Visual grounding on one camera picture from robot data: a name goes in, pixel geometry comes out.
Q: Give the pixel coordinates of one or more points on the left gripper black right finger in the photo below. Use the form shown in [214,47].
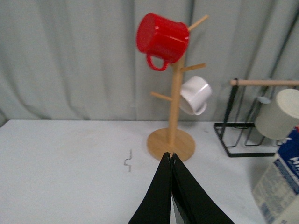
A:
[194,205]

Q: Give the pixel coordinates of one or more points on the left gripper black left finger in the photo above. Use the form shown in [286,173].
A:
[156,205]

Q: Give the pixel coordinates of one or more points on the blue white milk carton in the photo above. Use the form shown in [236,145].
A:
[277,192]

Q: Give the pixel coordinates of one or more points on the wooden mug tree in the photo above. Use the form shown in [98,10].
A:
[171,139]

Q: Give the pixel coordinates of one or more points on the white mug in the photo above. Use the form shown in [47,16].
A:
[194,95]

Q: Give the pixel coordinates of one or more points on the cream ribbed mug left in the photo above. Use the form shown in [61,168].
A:
[276,119]

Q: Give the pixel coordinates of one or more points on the red mug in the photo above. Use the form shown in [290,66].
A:
[163,41]

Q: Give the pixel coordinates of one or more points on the black wire cup rack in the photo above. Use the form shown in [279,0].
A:
[237,132]

